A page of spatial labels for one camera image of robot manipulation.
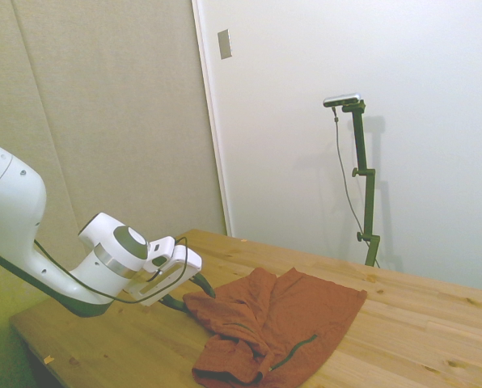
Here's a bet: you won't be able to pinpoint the grey stereo camera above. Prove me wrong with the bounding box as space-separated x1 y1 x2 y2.
322 92 363 109

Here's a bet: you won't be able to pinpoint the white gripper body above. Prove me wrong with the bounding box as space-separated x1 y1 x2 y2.
123 244 204 309

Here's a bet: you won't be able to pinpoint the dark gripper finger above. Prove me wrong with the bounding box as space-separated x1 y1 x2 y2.
162 293 190 313
190 273 218 300

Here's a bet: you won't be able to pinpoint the grey camera cable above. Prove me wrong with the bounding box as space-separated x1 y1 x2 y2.
332 106 368 232

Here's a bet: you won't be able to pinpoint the grey wall plate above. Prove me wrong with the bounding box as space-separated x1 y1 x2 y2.
217 28 234 61

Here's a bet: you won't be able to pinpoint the white door frame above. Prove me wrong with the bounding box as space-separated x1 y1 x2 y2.
191 0 235 238

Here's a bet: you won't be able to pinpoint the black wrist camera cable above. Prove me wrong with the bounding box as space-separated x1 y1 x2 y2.
32 236 191 305

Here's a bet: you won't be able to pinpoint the dark jointed camera stand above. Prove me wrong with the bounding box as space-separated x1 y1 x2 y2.
340 100 383 268

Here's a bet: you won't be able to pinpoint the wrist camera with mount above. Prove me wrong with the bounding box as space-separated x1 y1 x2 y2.
143 237 177 273

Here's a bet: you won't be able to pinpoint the rust orange shorts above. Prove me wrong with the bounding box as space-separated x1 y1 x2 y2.
183 266 368 386

